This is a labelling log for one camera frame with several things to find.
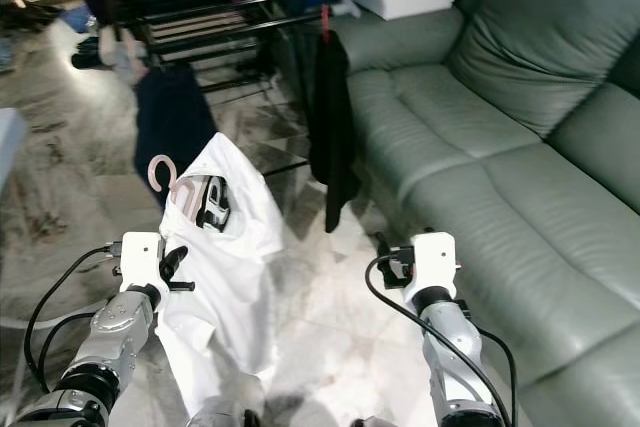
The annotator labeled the pink plastic hanger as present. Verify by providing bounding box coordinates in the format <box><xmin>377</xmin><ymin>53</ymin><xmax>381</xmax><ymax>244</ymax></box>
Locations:
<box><xmin>146</xmin><ymin>152</ymin><xmax>213</xmax><ymax>210</ymax></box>

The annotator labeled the red plastic hanger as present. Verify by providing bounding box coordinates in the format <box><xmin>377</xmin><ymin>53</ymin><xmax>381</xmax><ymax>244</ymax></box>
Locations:
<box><xmin>319</xmin><ymin>3</ymin><xmax>335</xmax><ymax>45</ymax></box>

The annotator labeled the navy hanging garment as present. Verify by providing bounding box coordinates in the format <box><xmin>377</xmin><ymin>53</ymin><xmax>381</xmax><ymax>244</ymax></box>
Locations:
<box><xmin>133</xmin><ymin>64</ymin><xmax>213</xmax><ymax>226</ymax></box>

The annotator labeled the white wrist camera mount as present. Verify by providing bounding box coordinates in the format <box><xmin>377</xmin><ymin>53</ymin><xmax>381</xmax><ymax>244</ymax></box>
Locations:
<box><xmin>118</xmin><ymin>231</ymin><xmax>167</xmax><ymax>290</ymax></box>
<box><xmin>408</xmin><ymin>231</ymin><xmax>462</xmax><ymax>293</ymax></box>

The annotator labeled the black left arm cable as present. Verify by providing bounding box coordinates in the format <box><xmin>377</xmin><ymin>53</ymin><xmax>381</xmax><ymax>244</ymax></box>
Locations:
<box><xmin>24</xmin><ymin>243</ymin><xmax>126</xmax><ymax>398</ymax></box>

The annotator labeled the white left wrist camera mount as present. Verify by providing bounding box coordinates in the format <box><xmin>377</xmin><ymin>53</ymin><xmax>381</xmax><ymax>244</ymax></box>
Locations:
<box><xmin>118</xmin><ymin>231</ymin><xmax>167</xmax><ymax>290</ymax></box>

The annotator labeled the black hanging garment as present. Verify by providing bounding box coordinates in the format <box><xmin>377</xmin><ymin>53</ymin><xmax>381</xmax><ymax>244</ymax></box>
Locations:
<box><xmin>306</xmin><ymin>30</ymin><xmax>363</xmax><ymax>236</ymax></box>

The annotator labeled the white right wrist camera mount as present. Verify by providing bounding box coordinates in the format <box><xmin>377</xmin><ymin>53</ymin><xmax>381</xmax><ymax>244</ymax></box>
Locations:
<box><xmin>408</xmin><ymin>231</ymin><xmax>462</xmax><ymax>293</ymax></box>

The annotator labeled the green leather sofa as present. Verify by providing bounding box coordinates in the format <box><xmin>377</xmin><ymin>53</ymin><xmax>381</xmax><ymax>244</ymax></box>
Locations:
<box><xmin>265</xmin><ymin>0</ymin><xmax>640</xmax><ymax>427</ymax></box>

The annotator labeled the white shirt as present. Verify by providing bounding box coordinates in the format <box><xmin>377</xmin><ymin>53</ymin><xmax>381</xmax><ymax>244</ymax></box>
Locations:
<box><xmin>155</xmin><ymin>132</ymin><xmax>286</xmax><ymax>427</ymax></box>

